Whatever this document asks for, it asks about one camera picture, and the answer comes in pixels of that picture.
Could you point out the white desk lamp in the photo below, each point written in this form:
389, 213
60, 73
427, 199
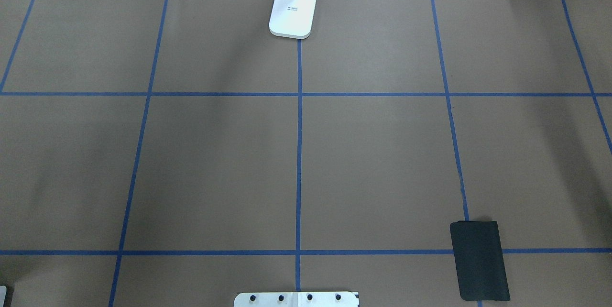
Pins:
292, 18

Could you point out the black mouse pad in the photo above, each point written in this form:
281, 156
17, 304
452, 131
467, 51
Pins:
479, 264

